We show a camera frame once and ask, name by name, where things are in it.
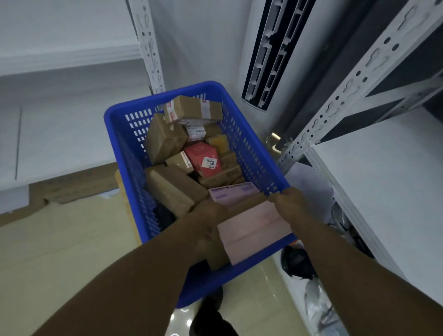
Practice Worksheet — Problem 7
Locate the person's left hand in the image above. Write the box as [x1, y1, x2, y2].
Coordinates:
[188, 197, 229, 243]

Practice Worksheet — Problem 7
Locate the person's right hand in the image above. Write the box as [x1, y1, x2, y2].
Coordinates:
[268, 186, 312, 229]

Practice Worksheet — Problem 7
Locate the pink package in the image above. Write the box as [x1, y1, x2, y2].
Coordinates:
[217, 200, 293, 266]

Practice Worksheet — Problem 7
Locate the small red box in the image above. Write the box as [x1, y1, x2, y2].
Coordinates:
[183, 141, 222, 179]

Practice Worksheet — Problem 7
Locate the pile of parcels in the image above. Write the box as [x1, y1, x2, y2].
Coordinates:
[144, 95, 267, 270]

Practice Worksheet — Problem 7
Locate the white metal shelf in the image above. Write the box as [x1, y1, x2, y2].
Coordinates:
[276, 0, 443, 305]
[0, 0, 167, 215]

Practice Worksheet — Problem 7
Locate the blue plastic crate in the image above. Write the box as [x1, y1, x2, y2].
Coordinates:
[103, 80, 298, 309]

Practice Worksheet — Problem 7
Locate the person's right forearm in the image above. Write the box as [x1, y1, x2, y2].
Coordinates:
[290, 214, 443, 336]

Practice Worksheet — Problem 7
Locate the person's left forearm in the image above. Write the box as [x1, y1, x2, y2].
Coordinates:
[33, 214, 222, 336]

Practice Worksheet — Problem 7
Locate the person's left shoe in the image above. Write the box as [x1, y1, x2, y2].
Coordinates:
[200, 286, 224, 312]

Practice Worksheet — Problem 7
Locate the person's left leg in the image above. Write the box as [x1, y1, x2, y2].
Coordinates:
[190, 304, 239, 336]

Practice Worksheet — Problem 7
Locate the flattened brown cardboard sheet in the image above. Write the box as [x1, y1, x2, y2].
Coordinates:
[29, 162, 120, 205]

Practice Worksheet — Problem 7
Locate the torn brown cardboard sheet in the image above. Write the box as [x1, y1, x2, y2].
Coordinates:
[0, 199, 46, 228]

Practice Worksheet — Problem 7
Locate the black bag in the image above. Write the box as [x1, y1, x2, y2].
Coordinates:
[281, 244, 317, 280]

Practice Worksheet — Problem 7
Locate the shiny gold metal piece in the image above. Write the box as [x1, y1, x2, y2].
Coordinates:
[266, 132, 281, 153]

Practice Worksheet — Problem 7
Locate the white standing air conditioner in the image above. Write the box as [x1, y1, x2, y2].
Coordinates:
[237, 0, 347, 139]

